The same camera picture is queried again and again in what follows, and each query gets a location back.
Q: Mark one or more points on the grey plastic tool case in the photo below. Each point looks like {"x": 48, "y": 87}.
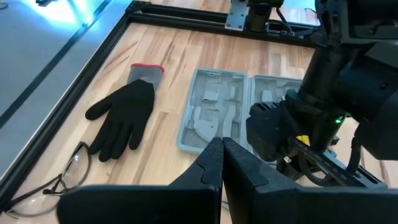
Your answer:
{"x": 214, "y": 102}

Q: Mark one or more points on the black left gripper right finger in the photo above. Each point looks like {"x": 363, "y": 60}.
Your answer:
{"x": 280, "y": 205}

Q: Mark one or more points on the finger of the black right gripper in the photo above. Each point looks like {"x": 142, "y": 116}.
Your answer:
{"x": 323, "y": 174}
{"x": 335, "y": 163}

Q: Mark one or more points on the black work glove grey cuff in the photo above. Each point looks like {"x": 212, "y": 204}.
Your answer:
{"x": 127, "y": 109}

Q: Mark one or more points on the clear safety glasses black frame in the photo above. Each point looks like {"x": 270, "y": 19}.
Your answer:
{"x": 77, "y": 168}

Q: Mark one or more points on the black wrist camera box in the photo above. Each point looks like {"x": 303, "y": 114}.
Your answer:
{"x": 270, "y": 130}

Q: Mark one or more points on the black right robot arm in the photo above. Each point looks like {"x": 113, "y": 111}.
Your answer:
{"x": 357, "y": 77}

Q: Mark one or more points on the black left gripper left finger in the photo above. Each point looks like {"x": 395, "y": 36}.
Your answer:
{"x": 186, "y": 205}

